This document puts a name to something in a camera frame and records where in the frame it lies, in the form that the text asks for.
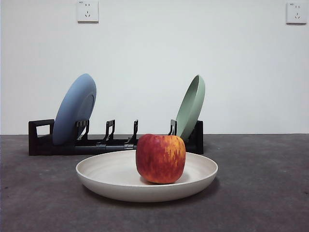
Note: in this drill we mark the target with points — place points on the pale yellow cream plate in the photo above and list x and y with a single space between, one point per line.
108 176

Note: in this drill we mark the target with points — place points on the blue plate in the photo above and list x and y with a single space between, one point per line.
72 104

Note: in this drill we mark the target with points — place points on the black plate rack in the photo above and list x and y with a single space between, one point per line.
48 148

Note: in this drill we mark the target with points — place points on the red yellow apple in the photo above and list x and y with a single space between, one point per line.
160 159

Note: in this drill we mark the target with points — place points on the white wall socket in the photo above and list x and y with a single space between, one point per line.
296 13
88 12

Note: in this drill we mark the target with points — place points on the green plate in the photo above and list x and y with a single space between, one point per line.
190 108

